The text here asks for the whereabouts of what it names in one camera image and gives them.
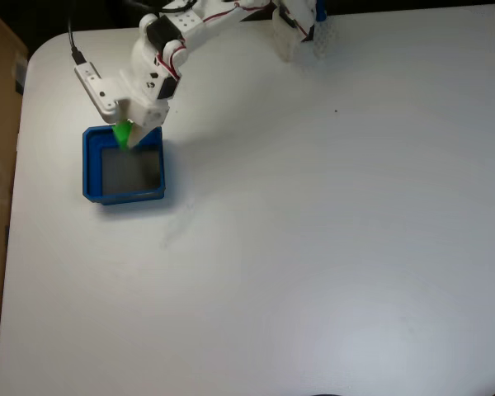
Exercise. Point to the blue square box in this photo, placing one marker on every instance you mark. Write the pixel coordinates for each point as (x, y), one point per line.
(91, 177)

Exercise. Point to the blue table clamp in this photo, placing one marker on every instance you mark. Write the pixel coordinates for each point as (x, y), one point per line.
(321, 10)

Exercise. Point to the silver bar camera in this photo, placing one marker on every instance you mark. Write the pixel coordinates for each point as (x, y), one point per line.
(97, 88)

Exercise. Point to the green cube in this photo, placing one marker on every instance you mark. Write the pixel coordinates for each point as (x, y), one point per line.
(121, 134)

